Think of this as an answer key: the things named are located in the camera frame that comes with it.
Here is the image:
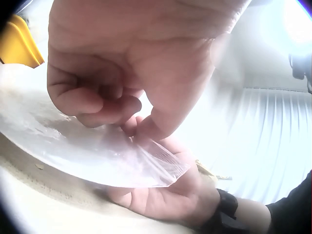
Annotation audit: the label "person's left hand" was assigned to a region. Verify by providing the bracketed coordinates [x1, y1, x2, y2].
[47, 0, 252, 141]

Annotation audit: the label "person's right hand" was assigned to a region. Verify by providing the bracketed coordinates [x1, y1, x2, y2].
[107, 116, 221, 228]

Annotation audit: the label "person's right fingers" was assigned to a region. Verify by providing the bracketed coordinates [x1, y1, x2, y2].
[121, 116, 148, 138]

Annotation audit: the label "person's left fingers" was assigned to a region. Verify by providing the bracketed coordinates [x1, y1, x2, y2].
[47, 55, 142, 128]

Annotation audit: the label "person's left thumb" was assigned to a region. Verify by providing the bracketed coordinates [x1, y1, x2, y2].
[146, 85, 203, 141]

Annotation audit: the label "clear plastic bag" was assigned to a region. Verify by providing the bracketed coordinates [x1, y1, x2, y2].
[0, 64, 191, 189]

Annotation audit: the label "yellow plastic object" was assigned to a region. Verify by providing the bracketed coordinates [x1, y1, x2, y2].
[4, 14, 45, 69]

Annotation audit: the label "white vertical blinds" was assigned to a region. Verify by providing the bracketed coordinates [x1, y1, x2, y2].
[214, 87, 312, 203]

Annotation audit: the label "black wrist band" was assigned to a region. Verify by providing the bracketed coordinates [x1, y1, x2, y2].
[201, 188, 239, 234]

